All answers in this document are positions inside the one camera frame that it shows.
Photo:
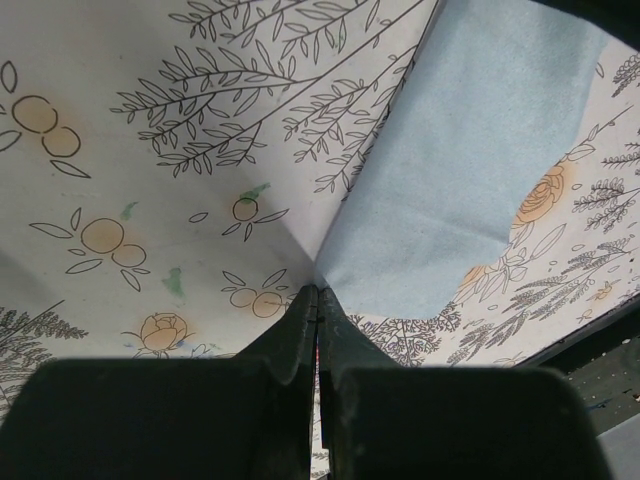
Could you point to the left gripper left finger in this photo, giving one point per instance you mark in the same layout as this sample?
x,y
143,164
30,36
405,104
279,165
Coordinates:
x,y
245,417

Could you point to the light blue cloth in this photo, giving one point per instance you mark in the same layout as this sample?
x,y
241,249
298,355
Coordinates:
x,y
495,98

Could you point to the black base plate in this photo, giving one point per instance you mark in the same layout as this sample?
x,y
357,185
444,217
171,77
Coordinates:
x,y
601,363

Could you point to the floral table mat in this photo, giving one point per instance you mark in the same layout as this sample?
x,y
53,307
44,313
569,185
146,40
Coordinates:
x,y
170,171

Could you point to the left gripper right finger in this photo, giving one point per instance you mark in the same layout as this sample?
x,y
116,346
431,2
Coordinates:
x,y
381,420

